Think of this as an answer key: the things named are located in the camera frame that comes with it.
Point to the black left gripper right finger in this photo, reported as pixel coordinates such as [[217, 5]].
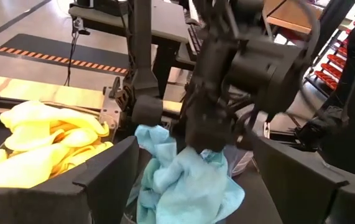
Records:
[[314, 202]]

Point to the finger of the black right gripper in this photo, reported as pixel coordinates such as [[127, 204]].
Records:
[[208, 124], [147, 109]]

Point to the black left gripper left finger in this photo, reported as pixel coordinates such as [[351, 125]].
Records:
[[56, 205]]

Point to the blue microfiber towel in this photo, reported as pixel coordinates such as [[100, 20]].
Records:
[[189, 186]]

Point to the teal microfiber towel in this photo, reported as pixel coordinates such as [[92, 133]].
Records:
[[147, 193]]

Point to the wooden desk top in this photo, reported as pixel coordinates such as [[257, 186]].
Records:
[[289, 15]]

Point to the red storage bin rack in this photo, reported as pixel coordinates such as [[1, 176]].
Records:
[[326, 79]]

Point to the black keyboard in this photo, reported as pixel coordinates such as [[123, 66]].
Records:
[[195, 40]]

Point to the grey desk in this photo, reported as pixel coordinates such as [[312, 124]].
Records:
[[164, 21]]

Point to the black hazard-striped floor mat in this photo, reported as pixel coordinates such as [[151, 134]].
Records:
[[65, 49]]

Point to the wooden board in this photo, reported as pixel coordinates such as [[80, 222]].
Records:
[[40, 91]]

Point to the silver metal bracket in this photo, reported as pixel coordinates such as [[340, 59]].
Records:
[[112, 115]]

